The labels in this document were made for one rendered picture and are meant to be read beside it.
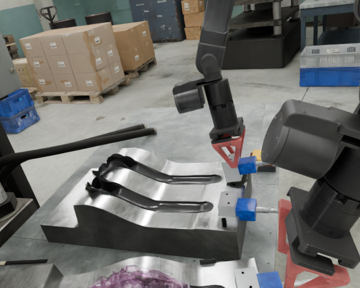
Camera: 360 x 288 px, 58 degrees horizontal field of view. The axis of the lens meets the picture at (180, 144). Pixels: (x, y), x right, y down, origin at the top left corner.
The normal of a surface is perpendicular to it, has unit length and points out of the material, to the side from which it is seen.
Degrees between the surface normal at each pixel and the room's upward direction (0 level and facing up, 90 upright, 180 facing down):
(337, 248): 26
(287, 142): 69
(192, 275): 18
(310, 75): 91
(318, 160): 85
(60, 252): 0
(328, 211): 79
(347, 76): 91
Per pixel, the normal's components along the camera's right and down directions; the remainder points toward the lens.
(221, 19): -0.04, 0.29
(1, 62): 0.95, -0.01
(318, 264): 0.27, -0.82
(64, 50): -0.43, 0.38
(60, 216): -0.17, -0.87
